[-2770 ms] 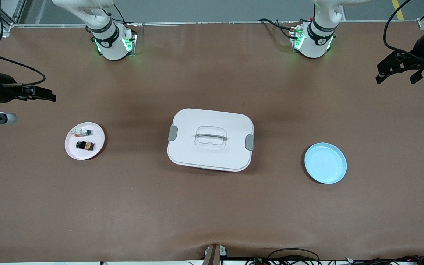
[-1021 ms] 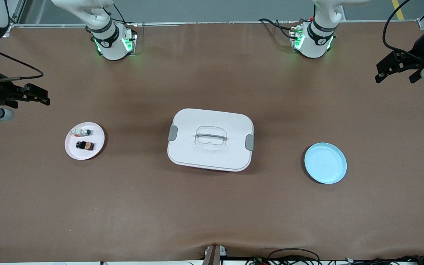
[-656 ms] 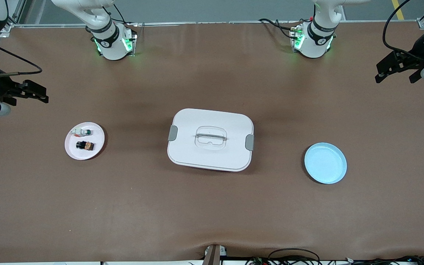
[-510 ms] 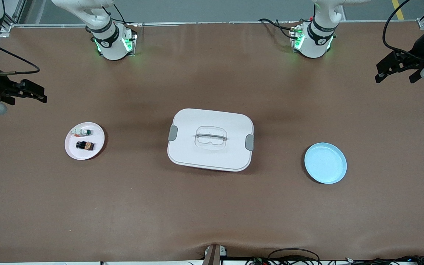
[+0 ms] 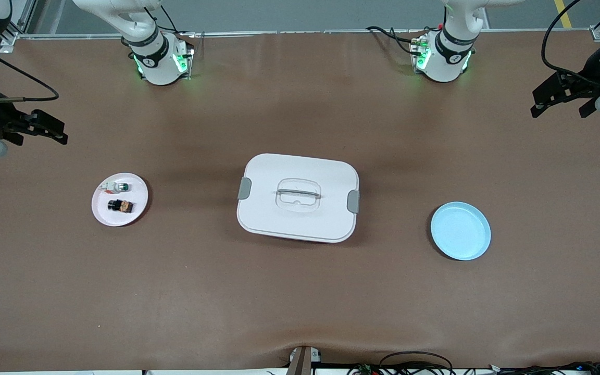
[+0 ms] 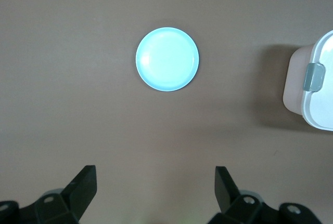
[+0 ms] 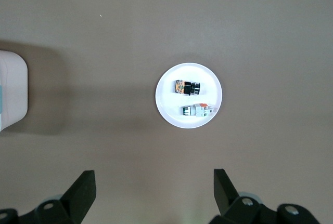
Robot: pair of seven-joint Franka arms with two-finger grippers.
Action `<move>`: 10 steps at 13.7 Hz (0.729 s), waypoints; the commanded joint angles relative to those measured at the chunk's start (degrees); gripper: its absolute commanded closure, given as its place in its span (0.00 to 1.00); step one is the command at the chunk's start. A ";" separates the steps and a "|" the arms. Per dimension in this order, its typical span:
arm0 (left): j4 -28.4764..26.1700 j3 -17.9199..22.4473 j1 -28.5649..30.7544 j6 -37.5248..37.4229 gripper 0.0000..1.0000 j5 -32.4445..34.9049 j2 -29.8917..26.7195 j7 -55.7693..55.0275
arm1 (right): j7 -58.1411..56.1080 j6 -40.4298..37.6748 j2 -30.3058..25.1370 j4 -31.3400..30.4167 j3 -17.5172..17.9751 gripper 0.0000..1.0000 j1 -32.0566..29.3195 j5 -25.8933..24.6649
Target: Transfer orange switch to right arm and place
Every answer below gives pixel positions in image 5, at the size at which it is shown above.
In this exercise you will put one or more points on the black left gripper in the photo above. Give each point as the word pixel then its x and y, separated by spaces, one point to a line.
pixel 589 79

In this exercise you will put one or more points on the black orange push-button switch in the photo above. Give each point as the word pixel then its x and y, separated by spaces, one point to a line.
pixel 120 205

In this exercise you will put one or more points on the pale pink round plate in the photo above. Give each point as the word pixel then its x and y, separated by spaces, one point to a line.
pixel 120 220

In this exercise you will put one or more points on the light blue round plate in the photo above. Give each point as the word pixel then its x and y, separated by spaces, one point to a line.
pixel 459 232

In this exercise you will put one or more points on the white lidded storage box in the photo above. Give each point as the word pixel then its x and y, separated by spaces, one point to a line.
pixel 297 224

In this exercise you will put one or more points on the brown table mat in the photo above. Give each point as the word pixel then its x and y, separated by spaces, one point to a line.
pixel 300 291

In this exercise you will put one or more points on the white green push-button switch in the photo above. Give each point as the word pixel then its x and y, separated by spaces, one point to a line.
pixel 116 187

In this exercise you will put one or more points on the brown wedge bracket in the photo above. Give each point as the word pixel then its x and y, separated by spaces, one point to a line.
pixel 300 364

